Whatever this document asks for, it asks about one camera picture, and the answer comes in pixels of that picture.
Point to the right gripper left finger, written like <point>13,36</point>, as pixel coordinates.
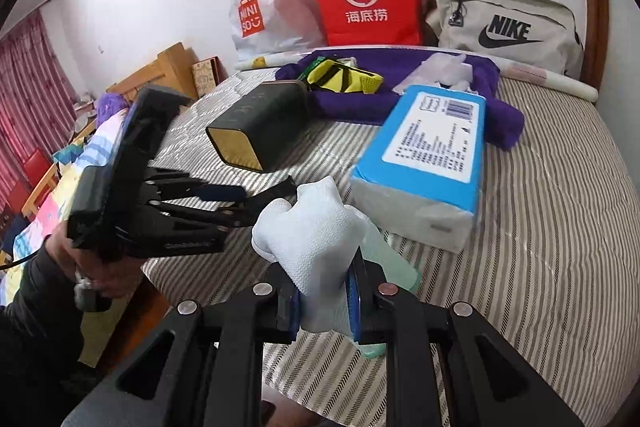
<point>202,366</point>

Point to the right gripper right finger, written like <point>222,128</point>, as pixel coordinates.
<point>446,364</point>

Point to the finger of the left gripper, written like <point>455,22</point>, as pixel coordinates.
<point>234,215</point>
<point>169,184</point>

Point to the blue tissue package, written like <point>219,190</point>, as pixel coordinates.
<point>419,178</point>

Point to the person left hand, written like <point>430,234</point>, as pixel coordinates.
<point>114,280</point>

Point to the blue plaid blanket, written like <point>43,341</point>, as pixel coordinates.
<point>56,207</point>

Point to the phone on left gripper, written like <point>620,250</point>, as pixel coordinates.
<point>148,120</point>

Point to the dark green tea box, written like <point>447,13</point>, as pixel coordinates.
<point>257,131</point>

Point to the plush toys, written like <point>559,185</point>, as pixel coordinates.
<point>109,104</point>

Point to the wooden headboard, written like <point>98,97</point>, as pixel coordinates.
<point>172,69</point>

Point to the brown patterned box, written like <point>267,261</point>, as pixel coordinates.
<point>207,75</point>

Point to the red curtain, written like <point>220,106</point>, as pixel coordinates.
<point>37,100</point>

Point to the yellow black pouch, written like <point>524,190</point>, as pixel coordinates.
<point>338,78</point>

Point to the white Miniso plastic bag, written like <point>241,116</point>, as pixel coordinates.
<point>262,27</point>

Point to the clear plastic bag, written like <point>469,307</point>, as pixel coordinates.
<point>440,70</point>

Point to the beige Nike bag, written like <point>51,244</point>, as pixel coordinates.
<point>541,33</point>

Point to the wooden door frame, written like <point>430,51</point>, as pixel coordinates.
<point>596,42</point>

